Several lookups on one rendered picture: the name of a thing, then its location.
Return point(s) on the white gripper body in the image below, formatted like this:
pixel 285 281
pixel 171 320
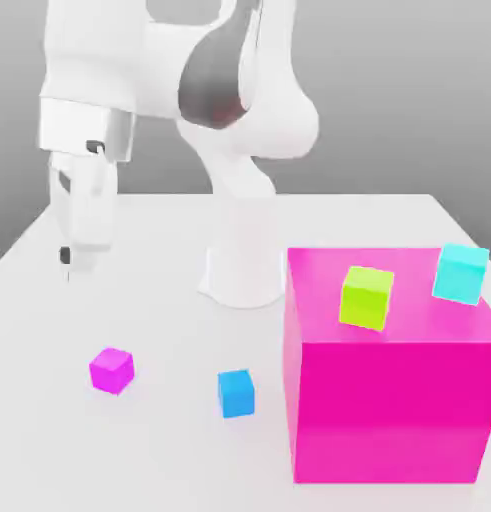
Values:
pixel 89 216

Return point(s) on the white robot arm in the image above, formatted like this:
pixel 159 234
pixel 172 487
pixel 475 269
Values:
pixel 109 60

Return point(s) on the small magenta cube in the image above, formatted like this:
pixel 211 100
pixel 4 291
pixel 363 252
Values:
pixel 111 372

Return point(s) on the small blue cube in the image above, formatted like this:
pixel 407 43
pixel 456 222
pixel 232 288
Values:
pixel 236 394

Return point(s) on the small lime green cube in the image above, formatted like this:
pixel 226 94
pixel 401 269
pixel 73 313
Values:
pixel 365 300

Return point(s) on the small cyan cube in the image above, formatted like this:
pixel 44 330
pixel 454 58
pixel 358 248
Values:
pixel 459 276

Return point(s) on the large pink box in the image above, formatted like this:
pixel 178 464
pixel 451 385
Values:
pixel 389 408

